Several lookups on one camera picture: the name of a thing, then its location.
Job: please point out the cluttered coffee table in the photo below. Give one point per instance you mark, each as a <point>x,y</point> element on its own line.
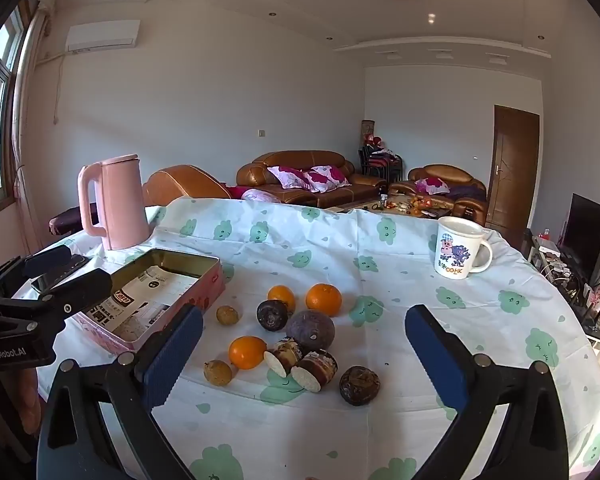
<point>380,206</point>

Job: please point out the white wall air conditioner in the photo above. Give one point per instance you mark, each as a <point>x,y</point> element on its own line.
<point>102,35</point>

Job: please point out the tall brown floor ornament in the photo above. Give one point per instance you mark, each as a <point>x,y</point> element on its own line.
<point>368,132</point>

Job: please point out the purple passion fruit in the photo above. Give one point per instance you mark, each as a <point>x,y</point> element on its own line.
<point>310,330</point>

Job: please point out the white cartoon print mug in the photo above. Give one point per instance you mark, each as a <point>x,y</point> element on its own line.
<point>455,255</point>

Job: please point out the long brown leather sofa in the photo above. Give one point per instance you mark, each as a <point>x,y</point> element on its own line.
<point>300,160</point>

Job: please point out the dark maroon stool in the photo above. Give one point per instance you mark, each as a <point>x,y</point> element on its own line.
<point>70,220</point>

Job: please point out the pink electric kettle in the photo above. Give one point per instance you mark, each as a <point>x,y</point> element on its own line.
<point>122,200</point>

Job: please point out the black television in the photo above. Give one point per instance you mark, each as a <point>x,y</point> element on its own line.
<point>585,230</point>

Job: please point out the brown wooden door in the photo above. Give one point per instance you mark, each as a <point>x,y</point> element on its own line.
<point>512,160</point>

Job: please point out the dark brown wrinkled fruit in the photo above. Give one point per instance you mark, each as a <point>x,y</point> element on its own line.
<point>359,385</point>

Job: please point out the dark brown round fruit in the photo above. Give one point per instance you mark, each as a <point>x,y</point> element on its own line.
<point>272,315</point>

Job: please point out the small white magenta flower pillow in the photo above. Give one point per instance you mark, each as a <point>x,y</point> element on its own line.
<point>432,185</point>

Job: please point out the white tablecloth green cloud print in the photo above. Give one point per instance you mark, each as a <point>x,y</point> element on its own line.
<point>330,240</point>

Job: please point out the small yellow-brown round fruit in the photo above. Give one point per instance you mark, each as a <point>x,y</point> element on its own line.
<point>218,373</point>
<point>227,315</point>

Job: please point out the stack of dark chairs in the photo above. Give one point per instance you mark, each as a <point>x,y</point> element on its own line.
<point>380,162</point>

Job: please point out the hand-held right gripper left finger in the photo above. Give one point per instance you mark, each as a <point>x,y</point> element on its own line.
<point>172,360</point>

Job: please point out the pink cushion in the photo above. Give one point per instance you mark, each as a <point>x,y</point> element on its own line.
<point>260,195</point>

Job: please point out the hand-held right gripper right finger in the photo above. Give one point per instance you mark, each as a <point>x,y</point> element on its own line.
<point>437,360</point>

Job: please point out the cut dark fruit white flesh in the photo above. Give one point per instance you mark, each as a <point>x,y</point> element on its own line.
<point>317,370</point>
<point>285,355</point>

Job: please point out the brown leather sofa armrest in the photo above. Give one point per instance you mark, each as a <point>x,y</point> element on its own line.
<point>185,182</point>

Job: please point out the white pillow magenta flowers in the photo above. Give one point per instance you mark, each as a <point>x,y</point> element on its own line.
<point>327,177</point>
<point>287,176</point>

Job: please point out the cluttered television stand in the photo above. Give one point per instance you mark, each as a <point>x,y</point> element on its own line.
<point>570,280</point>

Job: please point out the purple blanket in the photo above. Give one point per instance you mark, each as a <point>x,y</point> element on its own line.
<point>467,193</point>

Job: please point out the orange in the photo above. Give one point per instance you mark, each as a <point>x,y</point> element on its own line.
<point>247,352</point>
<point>323,300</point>
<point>281,298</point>

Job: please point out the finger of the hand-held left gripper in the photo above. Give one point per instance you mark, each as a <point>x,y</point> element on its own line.
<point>52,260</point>
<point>77,292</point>

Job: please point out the brown leather armchair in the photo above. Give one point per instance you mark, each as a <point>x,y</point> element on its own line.
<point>445,172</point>

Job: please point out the pink tin box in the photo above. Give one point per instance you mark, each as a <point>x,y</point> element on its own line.
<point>200,285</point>

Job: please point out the light curtain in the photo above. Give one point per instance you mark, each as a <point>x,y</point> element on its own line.
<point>30,135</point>

